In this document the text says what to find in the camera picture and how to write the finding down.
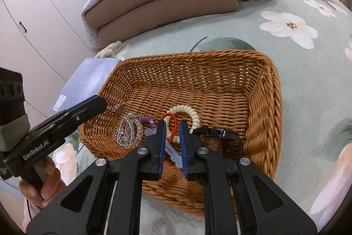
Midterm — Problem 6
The clear crystal bead bracelet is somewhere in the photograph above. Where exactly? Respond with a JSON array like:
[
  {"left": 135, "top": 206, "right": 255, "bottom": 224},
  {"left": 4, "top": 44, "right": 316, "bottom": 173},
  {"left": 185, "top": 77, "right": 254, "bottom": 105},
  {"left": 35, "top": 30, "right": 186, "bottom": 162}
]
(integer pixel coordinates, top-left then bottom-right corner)
[{"left": 115, "top": 113, "right": 145, "bottom": 149}]

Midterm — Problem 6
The blue document folder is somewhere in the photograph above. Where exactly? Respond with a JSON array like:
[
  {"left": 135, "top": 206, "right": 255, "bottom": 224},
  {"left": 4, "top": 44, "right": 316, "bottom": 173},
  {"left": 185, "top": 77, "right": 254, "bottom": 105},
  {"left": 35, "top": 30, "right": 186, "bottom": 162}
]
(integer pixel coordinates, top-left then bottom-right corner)
[{"left": 47, "top": 57, "right": 120, "bottom": 116}]

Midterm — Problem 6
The pale translucent spiral hair tie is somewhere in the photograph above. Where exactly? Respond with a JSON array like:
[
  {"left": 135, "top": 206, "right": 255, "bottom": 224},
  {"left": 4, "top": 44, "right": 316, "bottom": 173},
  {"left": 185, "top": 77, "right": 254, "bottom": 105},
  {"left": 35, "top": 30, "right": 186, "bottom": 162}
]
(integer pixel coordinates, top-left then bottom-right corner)
[{"left": 143, "top": 128, "right": 183, "bottom": 169}]

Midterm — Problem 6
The purple spiral hair tie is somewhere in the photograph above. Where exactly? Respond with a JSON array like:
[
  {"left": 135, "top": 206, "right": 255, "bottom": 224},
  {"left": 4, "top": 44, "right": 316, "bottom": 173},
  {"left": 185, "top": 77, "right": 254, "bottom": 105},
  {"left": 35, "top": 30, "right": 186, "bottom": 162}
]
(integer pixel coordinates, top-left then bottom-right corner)
[{"left": 137, "top": 115, "right": 158, "bottom": 128}]

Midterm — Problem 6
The cream spiral hair tie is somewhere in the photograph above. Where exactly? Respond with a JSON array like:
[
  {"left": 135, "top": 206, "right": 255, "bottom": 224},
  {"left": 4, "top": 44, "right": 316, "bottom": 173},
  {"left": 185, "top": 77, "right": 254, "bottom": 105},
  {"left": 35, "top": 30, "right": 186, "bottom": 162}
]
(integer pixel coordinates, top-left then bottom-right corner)
[{"left": 164, "top": 104, "right": 200, "bottom": 142}]

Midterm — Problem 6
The brown wicker basket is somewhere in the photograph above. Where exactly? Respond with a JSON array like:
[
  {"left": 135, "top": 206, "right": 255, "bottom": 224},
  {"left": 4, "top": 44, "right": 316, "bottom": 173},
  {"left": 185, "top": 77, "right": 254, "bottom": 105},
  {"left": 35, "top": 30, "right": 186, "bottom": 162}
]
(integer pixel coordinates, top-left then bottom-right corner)
[{"left": 79, "top": 50, "right": 282, "bottom": 217}]

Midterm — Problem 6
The person's left hand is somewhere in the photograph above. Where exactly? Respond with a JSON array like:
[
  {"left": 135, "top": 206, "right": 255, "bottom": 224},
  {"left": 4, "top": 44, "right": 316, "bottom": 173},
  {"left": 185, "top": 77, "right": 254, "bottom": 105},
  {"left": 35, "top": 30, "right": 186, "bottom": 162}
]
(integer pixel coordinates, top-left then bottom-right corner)
[{"left": 19, "top": 155, "right": 62, "bottom": 209}]

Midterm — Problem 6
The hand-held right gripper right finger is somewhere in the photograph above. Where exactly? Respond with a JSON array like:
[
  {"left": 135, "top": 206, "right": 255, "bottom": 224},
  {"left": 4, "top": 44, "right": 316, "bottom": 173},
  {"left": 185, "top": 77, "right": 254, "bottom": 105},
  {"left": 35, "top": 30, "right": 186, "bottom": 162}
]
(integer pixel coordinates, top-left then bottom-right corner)
[{"left": 179, "top": 120, "right": 319, "bottom": 235}]

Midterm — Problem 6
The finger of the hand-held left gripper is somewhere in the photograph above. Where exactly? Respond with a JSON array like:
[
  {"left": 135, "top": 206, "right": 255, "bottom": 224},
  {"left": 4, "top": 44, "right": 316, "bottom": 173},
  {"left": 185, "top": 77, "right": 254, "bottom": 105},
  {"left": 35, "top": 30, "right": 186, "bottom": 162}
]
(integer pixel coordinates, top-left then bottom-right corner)
[
  {"left": 27, "top": 97, "right": 108, "bottom": 142},
  {"left": 48, "top": 94, "right": 100, "bottom": 116}
]

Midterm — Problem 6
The red cord bracelet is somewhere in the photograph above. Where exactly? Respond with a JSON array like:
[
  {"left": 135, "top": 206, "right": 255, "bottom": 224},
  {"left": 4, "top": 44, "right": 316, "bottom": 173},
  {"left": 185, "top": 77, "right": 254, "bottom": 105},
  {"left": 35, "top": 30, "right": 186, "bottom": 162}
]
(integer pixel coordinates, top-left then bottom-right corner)
[{"left": 160, "top": 113, "right": 180, "bottom": 144}]

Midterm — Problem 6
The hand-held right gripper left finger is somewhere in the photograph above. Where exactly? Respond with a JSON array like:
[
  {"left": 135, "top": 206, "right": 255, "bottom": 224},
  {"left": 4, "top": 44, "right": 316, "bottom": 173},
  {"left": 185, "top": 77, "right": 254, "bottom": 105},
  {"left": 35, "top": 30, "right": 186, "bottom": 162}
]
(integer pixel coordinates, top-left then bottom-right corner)
[{"left": 26, "top": 121, "right": 168, "bottom": 235}]

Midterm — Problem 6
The black wrist watch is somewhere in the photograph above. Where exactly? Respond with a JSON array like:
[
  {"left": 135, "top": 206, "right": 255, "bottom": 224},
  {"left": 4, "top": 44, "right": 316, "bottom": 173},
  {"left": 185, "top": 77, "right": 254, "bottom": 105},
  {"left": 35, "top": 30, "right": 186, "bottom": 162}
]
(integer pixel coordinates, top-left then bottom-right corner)
[{"left": 191, "top": 126, "right": 244, "bottom": 167}]

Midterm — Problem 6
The thin silver pendant necklace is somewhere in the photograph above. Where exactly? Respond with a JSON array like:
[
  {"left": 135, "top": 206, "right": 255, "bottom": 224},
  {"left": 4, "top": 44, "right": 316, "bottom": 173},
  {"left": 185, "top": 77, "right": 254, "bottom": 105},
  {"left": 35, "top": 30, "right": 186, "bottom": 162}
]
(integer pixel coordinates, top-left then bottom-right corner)
[{"left": 110, "top": 101, "right": 138, "bottom": 111}]

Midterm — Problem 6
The white wardrobe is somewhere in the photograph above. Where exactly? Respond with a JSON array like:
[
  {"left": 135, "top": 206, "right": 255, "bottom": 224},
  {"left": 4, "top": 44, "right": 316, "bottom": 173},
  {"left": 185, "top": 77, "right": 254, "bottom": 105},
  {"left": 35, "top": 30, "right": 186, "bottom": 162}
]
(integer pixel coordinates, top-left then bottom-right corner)
[{"left": 0, "top": 0, "right": 110, "bottom": 120}]

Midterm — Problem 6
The white fluffy toy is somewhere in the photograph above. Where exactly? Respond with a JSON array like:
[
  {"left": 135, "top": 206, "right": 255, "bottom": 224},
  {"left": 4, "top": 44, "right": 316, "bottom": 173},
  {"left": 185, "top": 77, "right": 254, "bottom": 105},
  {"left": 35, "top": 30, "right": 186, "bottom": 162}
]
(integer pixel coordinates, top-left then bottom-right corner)
[{"left": 95, "top": 41, "right": 131, "bottom": 59}]

